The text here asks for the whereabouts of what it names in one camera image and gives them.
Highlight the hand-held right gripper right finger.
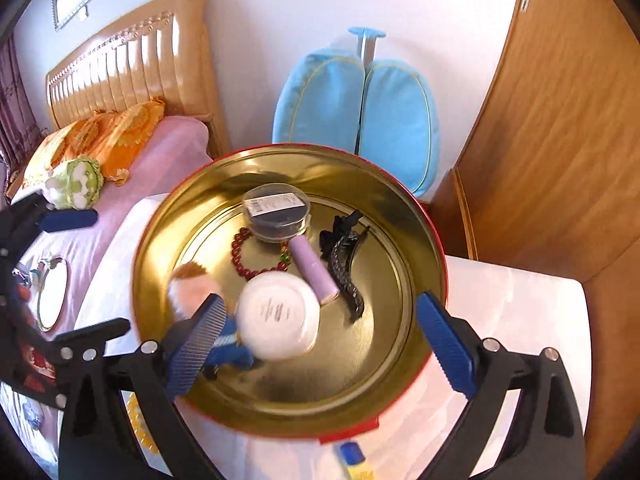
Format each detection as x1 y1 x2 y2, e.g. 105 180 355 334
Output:
417 292 587 480

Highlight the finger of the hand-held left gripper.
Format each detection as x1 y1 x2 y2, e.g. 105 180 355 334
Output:
10 192 99 241
47 316 132 367

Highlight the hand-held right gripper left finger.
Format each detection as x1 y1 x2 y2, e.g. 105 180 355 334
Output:
59 294 226 480

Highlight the red round tin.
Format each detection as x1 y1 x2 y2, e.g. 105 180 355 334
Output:
132 144 448 445

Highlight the plush doll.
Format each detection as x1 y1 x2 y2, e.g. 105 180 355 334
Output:
167 262 256 380

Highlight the yellow bead bracelet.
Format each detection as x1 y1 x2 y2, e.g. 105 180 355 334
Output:
127 392 162 456

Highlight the dark red bead bracelet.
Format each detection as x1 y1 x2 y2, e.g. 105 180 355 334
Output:
230 227 293 281

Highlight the black hair claw clip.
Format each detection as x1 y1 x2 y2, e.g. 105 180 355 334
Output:
319 210 372 322

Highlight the purple lipstick tube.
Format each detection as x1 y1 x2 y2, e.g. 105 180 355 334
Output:
289 236 341 304

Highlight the blue yellow tube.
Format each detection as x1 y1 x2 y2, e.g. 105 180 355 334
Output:
334 441 376 480

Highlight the clear round box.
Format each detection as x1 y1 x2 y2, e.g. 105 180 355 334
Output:
242 183 312 241

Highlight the cabbage plush toy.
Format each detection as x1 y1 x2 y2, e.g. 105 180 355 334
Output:
44 156 104 210

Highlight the oval mirror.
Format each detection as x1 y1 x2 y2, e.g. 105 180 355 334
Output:
30 255 69 332

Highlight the white jar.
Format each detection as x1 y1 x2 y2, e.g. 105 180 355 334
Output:
236 272 321 361

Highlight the orange pillow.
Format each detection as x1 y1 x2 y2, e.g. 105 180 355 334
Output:
22 97 166 186

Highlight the bed with pink sheet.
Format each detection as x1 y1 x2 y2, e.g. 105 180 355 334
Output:
0 115 213 461

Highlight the purple curtain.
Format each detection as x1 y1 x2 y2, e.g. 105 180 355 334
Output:
0 35 41 161

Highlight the wooden headboard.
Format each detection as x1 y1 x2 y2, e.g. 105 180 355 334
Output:
46 0 231 156

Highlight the wooden wardrobe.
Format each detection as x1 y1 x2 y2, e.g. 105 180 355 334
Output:
430 0 640 480

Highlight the light blue chair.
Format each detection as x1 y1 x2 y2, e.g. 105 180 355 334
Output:
272 26 442 198

